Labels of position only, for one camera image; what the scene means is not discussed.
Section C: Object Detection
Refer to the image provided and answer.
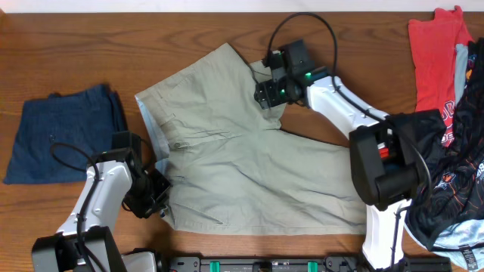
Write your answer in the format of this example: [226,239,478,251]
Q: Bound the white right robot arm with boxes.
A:
[254,68,429,271]

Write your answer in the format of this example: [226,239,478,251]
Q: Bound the red t-shirt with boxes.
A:
[408,5,473,147]

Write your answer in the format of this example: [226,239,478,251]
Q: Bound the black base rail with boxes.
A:
[160,255,452,272]

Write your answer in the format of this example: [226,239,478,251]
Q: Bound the folded navy blue shorts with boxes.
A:
[3,85,127,184]

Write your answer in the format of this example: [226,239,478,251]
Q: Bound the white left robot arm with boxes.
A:
[31,160,171,271]

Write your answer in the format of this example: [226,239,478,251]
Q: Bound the khaki shorts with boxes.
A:
[135,45,366,235]

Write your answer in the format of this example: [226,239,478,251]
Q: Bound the black orange patterned jersey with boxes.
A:
[392,37,484,252]

